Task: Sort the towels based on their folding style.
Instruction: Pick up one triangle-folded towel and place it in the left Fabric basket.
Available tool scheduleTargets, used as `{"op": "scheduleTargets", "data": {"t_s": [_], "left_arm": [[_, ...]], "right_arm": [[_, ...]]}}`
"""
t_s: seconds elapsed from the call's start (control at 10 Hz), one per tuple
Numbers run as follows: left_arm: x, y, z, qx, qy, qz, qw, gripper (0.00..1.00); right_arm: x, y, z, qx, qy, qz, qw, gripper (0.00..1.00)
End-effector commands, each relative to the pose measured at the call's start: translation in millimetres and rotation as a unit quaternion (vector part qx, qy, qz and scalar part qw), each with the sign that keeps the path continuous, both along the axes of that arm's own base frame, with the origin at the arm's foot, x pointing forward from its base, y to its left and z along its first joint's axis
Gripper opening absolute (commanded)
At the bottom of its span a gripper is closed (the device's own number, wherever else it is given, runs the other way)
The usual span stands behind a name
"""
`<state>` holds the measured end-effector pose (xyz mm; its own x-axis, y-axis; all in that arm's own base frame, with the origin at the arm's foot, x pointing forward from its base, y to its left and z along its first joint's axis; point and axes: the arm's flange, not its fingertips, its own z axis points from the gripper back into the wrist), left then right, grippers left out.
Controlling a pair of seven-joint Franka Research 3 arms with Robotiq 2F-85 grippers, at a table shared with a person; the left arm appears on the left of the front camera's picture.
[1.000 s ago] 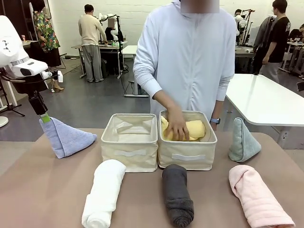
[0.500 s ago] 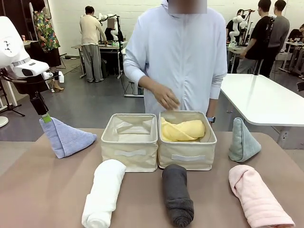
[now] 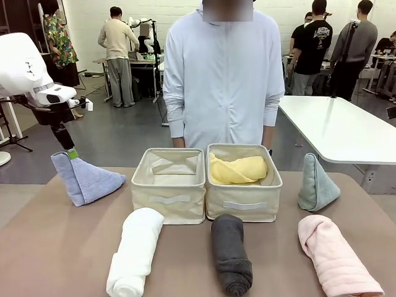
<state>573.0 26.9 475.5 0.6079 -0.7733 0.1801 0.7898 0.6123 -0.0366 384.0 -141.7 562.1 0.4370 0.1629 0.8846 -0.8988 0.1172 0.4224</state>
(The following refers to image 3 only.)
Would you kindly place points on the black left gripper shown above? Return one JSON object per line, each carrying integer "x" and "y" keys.
{"x": 52, "y": 114}

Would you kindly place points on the blue triangle towel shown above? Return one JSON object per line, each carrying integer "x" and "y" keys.
{"x": 92, "y": 182}

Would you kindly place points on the white towel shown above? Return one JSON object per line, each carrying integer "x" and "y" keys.
{"x": 136, "y": 247}

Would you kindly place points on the dark grey towel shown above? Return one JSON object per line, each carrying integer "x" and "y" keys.
{"x": 230, "y": 253}

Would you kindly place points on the green triangle towel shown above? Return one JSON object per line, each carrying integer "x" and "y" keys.
{"x": 320, "y": 188}

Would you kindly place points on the pink towel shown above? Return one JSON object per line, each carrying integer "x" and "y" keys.
{"x": 334, "y": 256}

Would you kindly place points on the person's left forearm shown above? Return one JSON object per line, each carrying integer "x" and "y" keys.
{"x": 268, "y": 136}

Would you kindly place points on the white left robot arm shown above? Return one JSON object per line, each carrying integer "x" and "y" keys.
{"x": 18, "y": 65}

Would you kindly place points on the person's right hand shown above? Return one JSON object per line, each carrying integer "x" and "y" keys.
{"x": 179, "y": 142}

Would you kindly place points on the black floor tripod stand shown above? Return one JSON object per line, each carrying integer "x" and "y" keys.
{"x": 12, "y": 136}

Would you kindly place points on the white round floor base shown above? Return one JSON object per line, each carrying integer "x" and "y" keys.
{"x": 3, "y": 158}

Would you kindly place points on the woman in floral dress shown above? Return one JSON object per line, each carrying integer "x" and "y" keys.
{"x": 60, "y": 43}

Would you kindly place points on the man in beige sweater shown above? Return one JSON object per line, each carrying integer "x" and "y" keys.
{"x": 117, "y": 46}

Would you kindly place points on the background work desk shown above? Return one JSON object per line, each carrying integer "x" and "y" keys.
{"x": 142, "y": 63}

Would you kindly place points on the beige fabric bin curved label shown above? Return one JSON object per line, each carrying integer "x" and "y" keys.
{"x": 168, "y": 204}

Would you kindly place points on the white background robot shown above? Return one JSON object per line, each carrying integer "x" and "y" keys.
{"x": 137, "y": 22}

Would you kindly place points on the person in white hoodie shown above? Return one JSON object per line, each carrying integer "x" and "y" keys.
{"x": 222, "y": 83}

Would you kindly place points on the yellow rolled towel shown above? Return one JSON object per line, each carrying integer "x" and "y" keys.
{"x": 238, "y": 171}

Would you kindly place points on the beige fabric bin straight label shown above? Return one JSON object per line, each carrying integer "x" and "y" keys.
{"x": 244, "y": 201}

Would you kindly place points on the man in printed black t-shirt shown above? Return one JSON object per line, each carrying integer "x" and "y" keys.
{"x": 312, "y": 49}

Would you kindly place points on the white side table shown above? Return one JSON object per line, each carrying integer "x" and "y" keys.
{"x": 334, "y": 123}

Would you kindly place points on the man in grey sweater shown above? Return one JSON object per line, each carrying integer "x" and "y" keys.
{"x": 355, "y": 43}

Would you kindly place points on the seated person in black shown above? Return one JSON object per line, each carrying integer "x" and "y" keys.
{"x": 386, "y": 52}

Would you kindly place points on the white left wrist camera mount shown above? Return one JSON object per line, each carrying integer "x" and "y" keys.
{"x": 55, "y": 94}

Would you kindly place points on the black camera tripod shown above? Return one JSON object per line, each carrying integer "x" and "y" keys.
{"x": 346, "y": 55}

